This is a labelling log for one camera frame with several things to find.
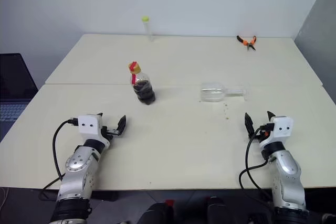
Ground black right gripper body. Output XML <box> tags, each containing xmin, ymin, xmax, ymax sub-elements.
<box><xmin>250</xmin><ymin>123</ymin><xmax>274</xmax><ymax>143</ymax></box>

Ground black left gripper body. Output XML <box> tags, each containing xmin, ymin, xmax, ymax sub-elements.
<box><xmin>101</xmin><ymin>126</ymin><xmax>120</xmax><ymax>141</ymax></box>

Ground dark soy sauce bottle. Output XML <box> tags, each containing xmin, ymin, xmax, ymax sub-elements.
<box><xmin>128</xmin><ymin>61</ymin><xmax>156</xmax><ymax>106</ymax></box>

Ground yellow bottle cap red label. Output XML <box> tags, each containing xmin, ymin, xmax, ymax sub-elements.
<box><xmin>128</xmin><ymin>61</ymin><xmax>142</xmax><ymax>74</ymax></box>

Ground orange and black pliers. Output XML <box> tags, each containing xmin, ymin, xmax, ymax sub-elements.
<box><xmin>236</xmin><ymin>35</ymin><xmax>258</xmax><ymax>52</ymax></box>

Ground dark laptop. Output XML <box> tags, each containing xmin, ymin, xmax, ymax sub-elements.
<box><xmin>0</xmin><ymin>53</ymin><xmax>39</xmax><ymax>142</ymax></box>

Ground clear tube with green cap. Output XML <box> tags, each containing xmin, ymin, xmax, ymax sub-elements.
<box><xmin>141</xmin><ymin>16</ymin><xmax>155</xmax><ymax>42</ymax></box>

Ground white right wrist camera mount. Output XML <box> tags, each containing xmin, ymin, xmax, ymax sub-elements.
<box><xmin>258</xmin><ymin>115</ymin><xmax>293</xmax><ymax>151</ymax></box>

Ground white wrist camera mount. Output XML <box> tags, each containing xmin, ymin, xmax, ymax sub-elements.
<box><xmin>258</xmin><ymin>115</ymin><xmax>293</xmax><ymax>151</ymax></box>
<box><xmin>78</xmin><ymin>114</ymin><xmax>111</xmax><ymax>154</ymax></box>

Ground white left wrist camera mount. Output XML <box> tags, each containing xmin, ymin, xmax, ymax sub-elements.
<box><xmin>78</xmin><ymin>114</ymin><xmax>111</xmax><ymax>154</ymax></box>

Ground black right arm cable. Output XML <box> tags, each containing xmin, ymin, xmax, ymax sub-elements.
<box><xmin>238</xmin><ymin>126</ymin><xmax>276</xmax><ymax>201</ymax></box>

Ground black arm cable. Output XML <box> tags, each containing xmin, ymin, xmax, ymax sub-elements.
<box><xmin>238</xmin><ymin>126</ymin><xmax>276</xmax><ymax>201</ymax></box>
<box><xmin>39</xmin><ymin>119</ymin><xmax>79</xmax><ymax>201</ymax></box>

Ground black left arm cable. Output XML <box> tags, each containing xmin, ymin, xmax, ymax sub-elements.
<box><xmin>39</xmin><ymin>119</ymin><xmax>79</xmax><ymax>201</ymax></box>

